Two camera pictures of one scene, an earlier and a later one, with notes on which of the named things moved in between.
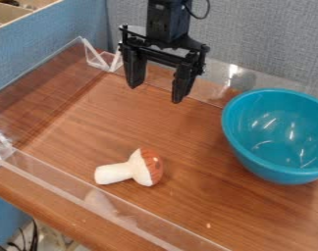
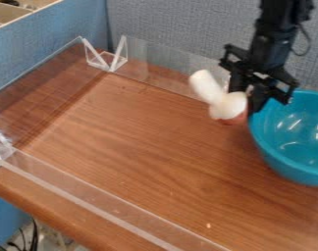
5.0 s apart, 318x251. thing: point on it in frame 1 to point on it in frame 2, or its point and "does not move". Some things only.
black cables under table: [33, 240] does not move
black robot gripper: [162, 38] to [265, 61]
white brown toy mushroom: [143, 169] to [226, 104]
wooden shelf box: [8, 11] does not move
